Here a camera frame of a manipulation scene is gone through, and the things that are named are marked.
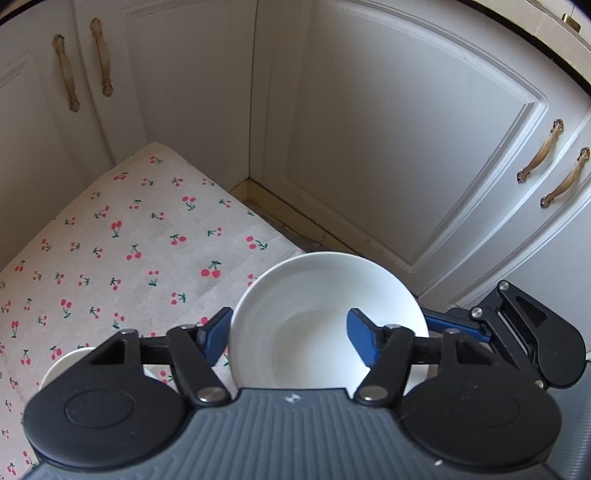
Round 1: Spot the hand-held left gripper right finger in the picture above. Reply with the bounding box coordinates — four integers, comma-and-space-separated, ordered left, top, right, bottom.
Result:
346, 308, 492, 407

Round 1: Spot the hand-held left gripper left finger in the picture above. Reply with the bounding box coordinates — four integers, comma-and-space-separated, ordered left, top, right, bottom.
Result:
90, 307, 234, 407

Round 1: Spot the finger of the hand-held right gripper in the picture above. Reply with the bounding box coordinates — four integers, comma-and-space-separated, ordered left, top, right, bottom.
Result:
422, 279, 555, 366

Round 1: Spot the white pink-flower bowl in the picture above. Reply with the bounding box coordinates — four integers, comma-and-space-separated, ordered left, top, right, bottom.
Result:
229, 251, 429, 389

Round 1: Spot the small white dish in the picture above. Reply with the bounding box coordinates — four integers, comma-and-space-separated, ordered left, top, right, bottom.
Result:
41, 347, 99, 391

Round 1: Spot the cherry-print tablecloth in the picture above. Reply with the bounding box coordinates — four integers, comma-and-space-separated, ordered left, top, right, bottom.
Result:
0, 142, 308, 480

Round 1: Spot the white kitchen cabinet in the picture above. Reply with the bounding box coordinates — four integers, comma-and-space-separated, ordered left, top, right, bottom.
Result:
0, 0, 591, 363

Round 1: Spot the bronze cabinet handle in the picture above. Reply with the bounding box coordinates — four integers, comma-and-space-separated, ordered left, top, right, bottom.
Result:
516, 119, 565, 184
90, 18, 113, 97
540, 148, 591, 209
52, 34, 80, 113

